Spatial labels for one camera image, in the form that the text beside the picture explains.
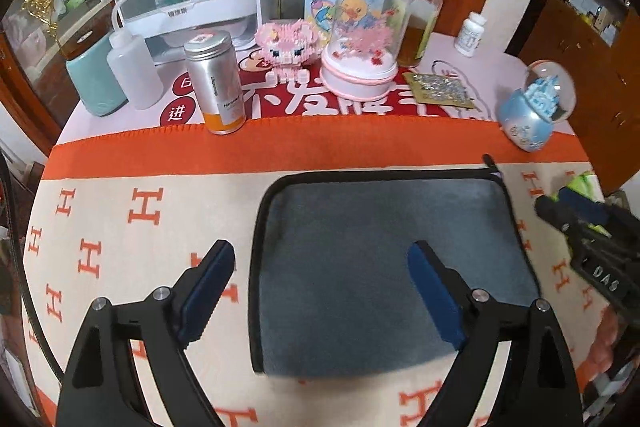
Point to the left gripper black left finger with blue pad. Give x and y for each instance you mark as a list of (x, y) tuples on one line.
[(101, 385)]

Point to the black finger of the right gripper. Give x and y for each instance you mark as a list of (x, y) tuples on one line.
[(558, 214)]

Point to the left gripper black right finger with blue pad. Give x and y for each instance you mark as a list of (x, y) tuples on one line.
[(539, 385)]

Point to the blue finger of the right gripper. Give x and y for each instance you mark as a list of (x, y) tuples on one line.
[(582, 205)]

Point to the purple and grey towel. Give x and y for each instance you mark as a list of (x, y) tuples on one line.
[(330, 293)]

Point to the green tissue pack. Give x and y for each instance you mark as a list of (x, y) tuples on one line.
[(585, 183)]

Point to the blue castle snow globe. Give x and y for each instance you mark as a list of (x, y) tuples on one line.
[(530, 113)]

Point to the orange beige patterned tablecloth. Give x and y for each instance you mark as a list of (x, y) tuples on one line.
[(129, 202)]

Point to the wooden cabinet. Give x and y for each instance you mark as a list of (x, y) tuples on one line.
[(597, 42)]

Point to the white pill bottle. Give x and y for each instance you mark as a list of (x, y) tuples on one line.
[(470, 34)]

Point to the glass bottle yellow liquid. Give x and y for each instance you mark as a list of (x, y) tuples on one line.
[(422, 17)]

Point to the duck dome music box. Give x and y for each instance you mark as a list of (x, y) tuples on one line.
[(358, 63)]

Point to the teal cylindrical humidifier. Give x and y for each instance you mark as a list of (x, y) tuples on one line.
[(91, 76)]

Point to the pink block pig figure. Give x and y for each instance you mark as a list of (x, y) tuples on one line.
[(288, 44)]

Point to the translucent plastic squeeze bottle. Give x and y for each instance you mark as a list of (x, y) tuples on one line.
[(133, 67)]

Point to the silver orange metal can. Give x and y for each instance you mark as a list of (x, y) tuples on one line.
[(214, 73)]

